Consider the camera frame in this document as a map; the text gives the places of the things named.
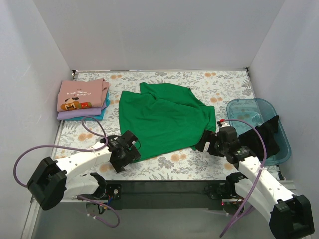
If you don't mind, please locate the black t shirt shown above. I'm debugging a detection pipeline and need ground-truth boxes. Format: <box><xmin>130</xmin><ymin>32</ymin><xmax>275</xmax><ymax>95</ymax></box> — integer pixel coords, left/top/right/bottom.
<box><xmin>238</xmin><ymin>115</ymin><xmax>280</xmax><ymax>161</ymax></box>

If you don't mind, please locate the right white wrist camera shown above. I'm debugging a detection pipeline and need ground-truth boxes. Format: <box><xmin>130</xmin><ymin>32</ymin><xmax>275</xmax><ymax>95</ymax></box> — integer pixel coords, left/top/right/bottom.
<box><xmin>217</xmin><ymin>120</ymin><xmax>230</xmax><ymax>129</ymax></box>

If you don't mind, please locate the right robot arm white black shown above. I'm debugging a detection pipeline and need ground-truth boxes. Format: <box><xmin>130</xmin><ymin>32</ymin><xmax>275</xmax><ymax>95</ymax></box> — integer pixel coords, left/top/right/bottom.
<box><xmin>195</xmin><ymin>122</ymin><xmax>315</xmax><ymax>239</ymax></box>

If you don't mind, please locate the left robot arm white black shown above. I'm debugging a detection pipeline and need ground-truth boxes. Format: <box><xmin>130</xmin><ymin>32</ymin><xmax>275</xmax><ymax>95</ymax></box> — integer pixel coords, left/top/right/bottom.
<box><xmin>27</xmin><ymin>131</ymin><xmax>141</xmax><ymax>210</ymax></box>

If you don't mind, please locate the aluminium frame rail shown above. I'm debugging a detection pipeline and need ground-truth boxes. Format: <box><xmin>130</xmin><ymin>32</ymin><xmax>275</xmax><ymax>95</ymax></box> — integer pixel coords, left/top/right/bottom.
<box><xmin>21</xmin><ymin>180</ymin><xmax>312</xmax><ymax>239</ymax></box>

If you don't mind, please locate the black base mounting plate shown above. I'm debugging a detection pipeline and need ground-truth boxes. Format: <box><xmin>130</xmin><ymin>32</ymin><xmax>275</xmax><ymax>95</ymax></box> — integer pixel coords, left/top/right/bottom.
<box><xmin>98</xmin><ymin>180</ymin><xmax>242</xmax><ymax>210</ymax></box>

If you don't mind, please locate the pink folded printed t shirt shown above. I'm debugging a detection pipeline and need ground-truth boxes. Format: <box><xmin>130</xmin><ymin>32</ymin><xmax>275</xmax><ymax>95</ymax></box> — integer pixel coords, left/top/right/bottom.
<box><xmin>57</xmin><ymin>78</ymin><xmax>109</xmax><ymax>112</ymax></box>

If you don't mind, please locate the floral patterned table mat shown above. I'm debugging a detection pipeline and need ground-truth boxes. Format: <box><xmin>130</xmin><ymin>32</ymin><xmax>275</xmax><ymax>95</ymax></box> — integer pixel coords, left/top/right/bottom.
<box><xmin>54</xmin><ymin>70</ymin><xmax>254</xmax><ymax>180</ymax></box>

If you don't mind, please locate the green t shirt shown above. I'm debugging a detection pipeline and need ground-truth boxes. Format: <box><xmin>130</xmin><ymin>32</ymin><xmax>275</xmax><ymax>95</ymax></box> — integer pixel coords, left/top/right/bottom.
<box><xmin>118</xmin><ymin>82</ymin><xmax>216</xmax><ymax>161</ymax></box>

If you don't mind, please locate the teal folded t shirt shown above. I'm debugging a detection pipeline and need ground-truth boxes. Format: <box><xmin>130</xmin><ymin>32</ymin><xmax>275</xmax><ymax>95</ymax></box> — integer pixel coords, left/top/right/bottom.
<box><xmin>65</xmin><ymin>93</ymin><xmax>110</xmax><ymax>121</ymax></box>

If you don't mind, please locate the lilac folded t shirt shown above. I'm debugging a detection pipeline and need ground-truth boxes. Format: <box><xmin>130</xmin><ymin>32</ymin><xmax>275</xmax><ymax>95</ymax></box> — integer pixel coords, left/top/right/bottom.
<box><xmin>57</xmin><ymin>104</ymin><xmax>107</xmax><ymax>121</ymax></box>

